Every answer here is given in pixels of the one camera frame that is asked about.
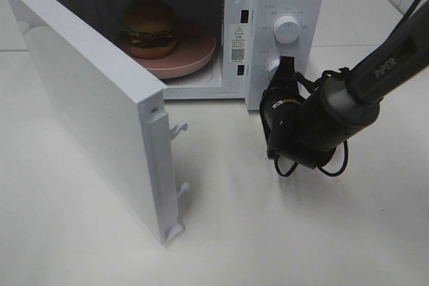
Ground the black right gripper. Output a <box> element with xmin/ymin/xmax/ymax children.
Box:
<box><xmin>259</xmin><ymin>56</ymin><xmax>311</xmax><ymax>162</ymax></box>

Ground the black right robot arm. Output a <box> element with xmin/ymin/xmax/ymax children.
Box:
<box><xmin>259</xmin><ymin>3</ymin><xmax>428</xmax><ymax>169</ymax></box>

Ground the white upper power knob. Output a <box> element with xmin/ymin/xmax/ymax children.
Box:
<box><xmin>273</xmin><ymin>13</ymin><xmax>302</xmax><ymax>44</ymax></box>

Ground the white timer knob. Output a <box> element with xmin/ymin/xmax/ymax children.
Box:
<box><xmin>267</xmin><ymin>58</ymin><xmax>280</xmax><ymax>80</ymax></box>

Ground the white microwave door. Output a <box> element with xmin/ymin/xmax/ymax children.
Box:
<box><xmin>8</xmin><ymin>0</ymin><xmax>188</xmax><ymax>243</ymax></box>

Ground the burger with lettuce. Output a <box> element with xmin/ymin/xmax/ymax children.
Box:
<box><xmin>121</xmin><ymin>0</ymin><xmax>178</xmax><ymax>60</ymax></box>

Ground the pink round plate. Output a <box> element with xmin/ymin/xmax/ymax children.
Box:
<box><xmin>132</xmin><ymin>20</ymin><xmax>217</xmax><ymax>79</ymax></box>

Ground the white warning label sticker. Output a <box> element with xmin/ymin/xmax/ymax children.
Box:
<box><xmin>229</xmin><ymin>23</ymin><xmax>248</xmax><ymax>64</ymax></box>

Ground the white microwave oven body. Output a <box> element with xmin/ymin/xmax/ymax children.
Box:
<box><xmin>56</xmin><ymin>0</ymin><xmax>321</xmax><ymax>110</ymax></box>

